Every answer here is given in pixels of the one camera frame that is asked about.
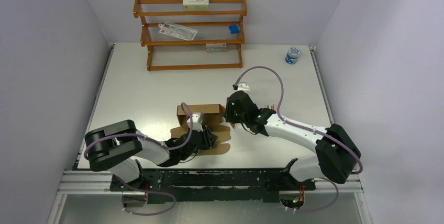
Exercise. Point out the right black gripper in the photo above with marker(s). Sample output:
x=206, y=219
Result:
x=229, y=116

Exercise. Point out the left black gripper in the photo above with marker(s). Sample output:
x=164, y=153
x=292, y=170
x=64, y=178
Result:
x=209, y=138

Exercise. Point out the brown cardboard box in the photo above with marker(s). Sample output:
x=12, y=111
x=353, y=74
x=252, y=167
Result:
x=214, y=117

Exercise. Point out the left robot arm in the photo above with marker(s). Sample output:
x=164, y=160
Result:
x=117, y=148

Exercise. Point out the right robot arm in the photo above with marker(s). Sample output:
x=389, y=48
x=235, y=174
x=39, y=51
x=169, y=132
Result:
x=334, y=157

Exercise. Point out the grey box lower shelf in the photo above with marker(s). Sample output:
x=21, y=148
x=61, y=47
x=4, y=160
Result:
x=216, y=47

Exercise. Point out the white green box top shelf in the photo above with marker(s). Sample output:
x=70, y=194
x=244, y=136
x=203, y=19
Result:
x=195, y=5

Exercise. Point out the blue white round jar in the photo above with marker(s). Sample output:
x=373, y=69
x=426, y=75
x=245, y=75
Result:
x=292, y=55

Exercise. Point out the small blue object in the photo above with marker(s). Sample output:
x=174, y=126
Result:
x=234, y=29

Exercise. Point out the wooden three-tier shelf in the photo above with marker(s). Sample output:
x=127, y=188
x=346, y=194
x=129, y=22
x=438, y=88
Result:
x=169, y=53

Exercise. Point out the flat plastic blister package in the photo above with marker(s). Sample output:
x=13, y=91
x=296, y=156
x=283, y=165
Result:
x=177, y=31

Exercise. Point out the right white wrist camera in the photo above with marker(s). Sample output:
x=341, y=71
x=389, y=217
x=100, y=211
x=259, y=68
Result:
x=241, y=86

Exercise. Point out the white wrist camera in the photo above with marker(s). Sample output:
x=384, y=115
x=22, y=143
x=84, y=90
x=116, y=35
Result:
x=197, y=118
x=241, y=86

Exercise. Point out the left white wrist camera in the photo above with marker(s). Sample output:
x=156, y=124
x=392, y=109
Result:
x=197, y=118

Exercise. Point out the black base frame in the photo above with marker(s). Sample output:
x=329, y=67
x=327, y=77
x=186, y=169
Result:
x=263, y=184

